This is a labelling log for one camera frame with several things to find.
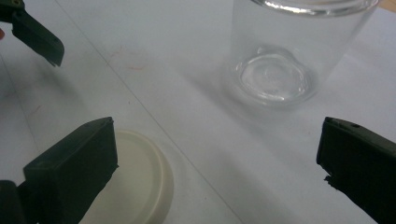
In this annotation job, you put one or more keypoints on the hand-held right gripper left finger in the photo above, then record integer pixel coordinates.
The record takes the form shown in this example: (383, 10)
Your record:
(71, 168)

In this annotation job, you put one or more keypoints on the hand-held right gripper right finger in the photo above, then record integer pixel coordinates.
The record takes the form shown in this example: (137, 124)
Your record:
(361, 161)

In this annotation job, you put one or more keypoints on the cream round jar lid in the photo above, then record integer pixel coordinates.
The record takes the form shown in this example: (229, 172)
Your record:
(140, 180)

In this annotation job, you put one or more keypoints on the clear glass jar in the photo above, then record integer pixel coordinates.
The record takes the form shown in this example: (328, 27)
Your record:
(274, 77)

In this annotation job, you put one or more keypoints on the wooden table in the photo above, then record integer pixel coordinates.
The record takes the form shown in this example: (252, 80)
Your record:
(390, 3)

